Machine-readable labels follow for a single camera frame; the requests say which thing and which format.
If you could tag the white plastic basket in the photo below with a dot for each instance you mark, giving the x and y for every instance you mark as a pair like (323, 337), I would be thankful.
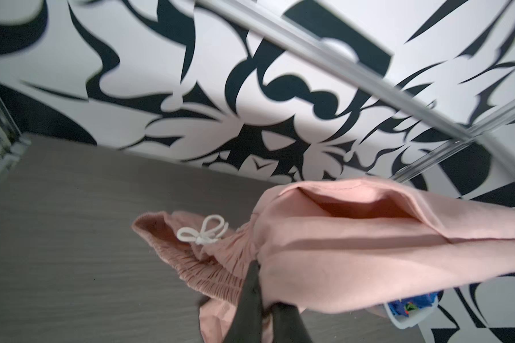
(415, 317)

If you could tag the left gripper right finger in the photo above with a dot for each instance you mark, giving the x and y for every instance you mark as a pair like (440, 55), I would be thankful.
(288, 326)

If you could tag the rainbow coloured shorts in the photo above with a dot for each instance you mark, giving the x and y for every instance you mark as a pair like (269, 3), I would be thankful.
(405, 306)

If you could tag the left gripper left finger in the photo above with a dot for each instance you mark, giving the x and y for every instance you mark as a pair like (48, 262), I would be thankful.
(247, 325)

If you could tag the pink shorts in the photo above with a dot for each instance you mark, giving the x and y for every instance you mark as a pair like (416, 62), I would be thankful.
(334, 247)

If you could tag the aluminium frame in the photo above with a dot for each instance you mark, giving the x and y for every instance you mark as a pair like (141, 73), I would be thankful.
(420, 92)

